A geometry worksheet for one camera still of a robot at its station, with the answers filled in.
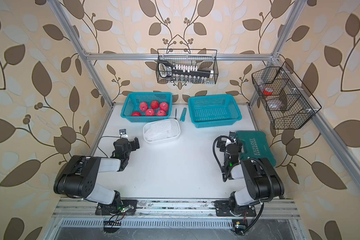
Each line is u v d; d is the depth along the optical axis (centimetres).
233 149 74
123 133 82
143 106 112
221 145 83
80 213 73
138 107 116
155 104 114
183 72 83
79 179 46
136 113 108
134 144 87
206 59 91
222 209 74
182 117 112
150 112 108
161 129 102
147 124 101
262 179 45
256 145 91
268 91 81
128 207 74
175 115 115
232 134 77
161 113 108
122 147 72
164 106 112
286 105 79
